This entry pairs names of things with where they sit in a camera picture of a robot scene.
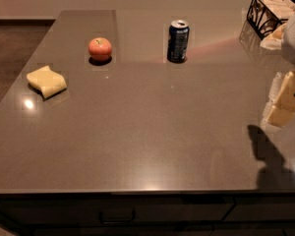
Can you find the white napkins stack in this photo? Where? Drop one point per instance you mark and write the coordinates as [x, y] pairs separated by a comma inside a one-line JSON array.
[[282, 9]]

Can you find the dark blue soda can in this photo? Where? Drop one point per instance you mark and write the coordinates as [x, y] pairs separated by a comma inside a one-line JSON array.
[[178, 37]]

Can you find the black wire napkin basket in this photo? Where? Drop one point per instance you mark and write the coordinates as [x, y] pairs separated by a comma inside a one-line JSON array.
[[262, 23]]

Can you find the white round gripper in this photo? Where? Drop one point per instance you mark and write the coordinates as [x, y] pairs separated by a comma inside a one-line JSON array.
[[280, 107]]

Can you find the yellow sponge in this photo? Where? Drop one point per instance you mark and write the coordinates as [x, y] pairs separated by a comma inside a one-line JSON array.
[[46, 81]]

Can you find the red apple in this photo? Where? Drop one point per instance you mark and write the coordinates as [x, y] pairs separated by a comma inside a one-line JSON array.
[[100, 49]]

